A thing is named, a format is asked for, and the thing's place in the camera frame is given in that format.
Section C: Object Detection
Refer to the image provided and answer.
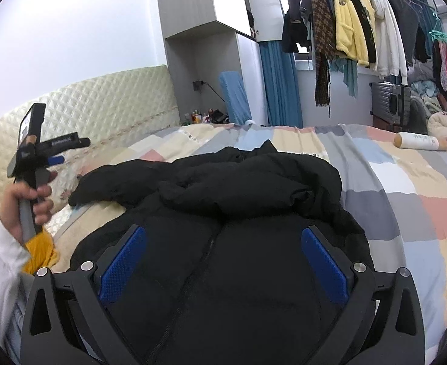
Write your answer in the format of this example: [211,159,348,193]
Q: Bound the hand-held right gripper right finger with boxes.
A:
[300,225,426,365]

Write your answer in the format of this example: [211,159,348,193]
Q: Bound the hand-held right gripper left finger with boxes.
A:
[20,224,148,365]

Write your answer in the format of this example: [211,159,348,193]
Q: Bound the black padded jacket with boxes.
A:
[67,139,376,365]

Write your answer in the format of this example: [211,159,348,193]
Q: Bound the pile of mixed clothes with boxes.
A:
[409,64,447,122]

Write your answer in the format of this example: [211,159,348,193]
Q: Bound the small clothes on clip hanger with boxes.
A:
[432,40,447,92]

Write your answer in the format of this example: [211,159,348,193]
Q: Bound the person's left hand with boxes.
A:
[0,170,59,245]

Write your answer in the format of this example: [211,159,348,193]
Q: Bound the cream quilted headboard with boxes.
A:
[0,64,181,229]

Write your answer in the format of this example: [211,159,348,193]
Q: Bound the pale quilted bed sheet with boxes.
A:
[43,180,85,238]

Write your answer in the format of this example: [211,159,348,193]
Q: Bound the yellow cloth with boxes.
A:
[21,232,61,275]

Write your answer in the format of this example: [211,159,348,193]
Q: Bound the pastel checkered bed blanket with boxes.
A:
[52,122,447,358]

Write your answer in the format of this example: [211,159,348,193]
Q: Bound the group of small toiletry bottles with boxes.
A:
[183,108,229,125]

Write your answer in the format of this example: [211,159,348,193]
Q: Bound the grey hard suitcase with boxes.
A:
[370,82,412,127]

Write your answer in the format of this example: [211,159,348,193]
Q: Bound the grey wooden wardrobe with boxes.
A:
[154,0,285,127]

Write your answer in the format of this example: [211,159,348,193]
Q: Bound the cream plush cushion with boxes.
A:
[428,112,447,141]

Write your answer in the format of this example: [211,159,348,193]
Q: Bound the blue window curtain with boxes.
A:
[259,40,304,128]

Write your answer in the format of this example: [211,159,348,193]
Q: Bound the hanging teal garment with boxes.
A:
[329,59,359,99]

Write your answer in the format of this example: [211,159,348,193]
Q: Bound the hanging white hoodie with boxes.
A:
[373,0,409,85]

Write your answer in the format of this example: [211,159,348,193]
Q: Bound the hanging yellow fleece jacket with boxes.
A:
[328,0,370,68]

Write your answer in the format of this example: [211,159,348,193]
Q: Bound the hanging black jacket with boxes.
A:
[343,0,378,72]

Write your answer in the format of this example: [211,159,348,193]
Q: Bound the hanging black coat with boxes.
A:
[281,0,312,54]

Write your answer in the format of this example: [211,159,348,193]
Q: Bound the green clip hanger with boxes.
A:
[428,8,447,46]

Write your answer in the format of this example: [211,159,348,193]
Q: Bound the hanging dark grey coat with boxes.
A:
[368,0,422,66]

